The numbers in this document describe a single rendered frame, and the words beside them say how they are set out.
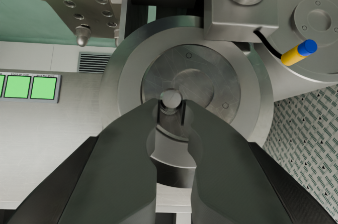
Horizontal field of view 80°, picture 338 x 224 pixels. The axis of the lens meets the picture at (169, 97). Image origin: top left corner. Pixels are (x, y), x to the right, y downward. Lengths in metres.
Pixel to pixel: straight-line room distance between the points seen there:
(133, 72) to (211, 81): 0.06
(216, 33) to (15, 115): 0.51
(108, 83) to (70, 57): 3.10
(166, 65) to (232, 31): 0.06
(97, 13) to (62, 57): 2.84
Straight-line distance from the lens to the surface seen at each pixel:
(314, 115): 0.32
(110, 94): 0.17
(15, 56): 3.64
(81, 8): 0.50
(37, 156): 0.56
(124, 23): 0.20
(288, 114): 0.37
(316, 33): 0.23
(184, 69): 0.15
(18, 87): 0.60
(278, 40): 0.22
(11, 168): 0.59
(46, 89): 0.56
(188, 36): 0.18
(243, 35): 0.18
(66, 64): 3.26
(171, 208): 0.52
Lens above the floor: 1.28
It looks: 10 degrees down
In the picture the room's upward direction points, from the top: 178 degrees counter-clockwise
